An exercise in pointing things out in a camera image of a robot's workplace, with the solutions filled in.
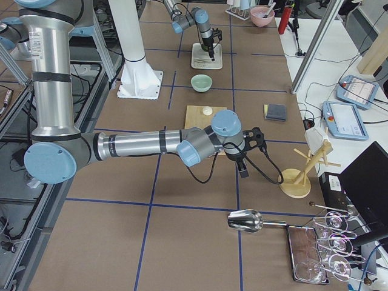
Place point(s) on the black monitor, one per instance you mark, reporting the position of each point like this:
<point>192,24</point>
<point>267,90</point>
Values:
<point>365,184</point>

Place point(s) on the white steamed bun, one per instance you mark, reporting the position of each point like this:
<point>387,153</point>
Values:
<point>207,111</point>

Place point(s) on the light green bowl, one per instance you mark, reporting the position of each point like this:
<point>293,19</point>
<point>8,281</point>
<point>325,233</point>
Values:
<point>201,83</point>

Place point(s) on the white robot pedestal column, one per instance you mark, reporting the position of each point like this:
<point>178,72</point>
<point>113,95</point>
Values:
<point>126,21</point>

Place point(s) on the pink ice bowl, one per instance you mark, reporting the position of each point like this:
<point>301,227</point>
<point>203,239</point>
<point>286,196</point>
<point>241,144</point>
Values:
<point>257,16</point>

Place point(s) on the white bear serving tray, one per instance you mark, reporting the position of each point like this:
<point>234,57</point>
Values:
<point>199,53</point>

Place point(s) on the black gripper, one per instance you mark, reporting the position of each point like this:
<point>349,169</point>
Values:
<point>207,43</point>
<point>234,155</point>

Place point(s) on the red bottle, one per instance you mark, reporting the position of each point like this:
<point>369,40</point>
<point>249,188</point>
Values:
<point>284,19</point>

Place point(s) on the wooden cutting board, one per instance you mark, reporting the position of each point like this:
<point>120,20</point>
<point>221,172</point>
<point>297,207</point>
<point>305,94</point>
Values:
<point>195,117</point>

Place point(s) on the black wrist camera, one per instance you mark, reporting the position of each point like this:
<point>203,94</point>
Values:
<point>254,138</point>
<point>217,34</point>

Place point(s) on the wine glasses on rack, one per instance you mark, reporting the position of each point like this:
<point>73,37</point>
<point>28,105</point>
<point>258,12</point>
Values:
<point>335,243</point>

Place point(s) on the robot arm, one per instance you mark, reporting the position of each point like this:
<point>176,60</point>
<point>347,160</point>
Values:
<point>59,148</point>
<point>182,19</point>

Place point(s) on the far teach pendant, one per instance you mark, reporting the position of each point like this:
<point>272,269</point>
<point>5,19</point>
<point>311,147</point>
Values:
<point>357,91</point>

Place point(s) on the teach pendant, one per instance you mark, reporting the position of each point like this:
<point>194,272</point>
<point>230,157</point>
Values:
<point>357,91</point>
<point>344,121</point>

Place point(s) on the near teach pendant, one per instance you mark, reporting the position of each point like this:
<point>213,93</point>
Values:
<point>344,121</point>

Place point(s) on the aluminium frame post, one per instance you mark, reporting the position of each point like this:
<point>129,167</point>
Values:
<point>324,25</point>

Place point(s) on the metal scoop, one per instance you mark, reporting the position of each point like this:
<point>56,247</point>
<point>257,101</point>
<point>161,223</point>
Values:
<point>251,221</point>

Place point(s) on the black glass rack tray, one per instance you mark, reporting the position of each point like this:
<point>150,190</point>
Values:
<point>304,256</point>

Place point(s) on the wooden mug tree stand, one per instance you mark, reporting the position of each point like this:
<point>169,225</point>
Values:
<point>296,183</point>

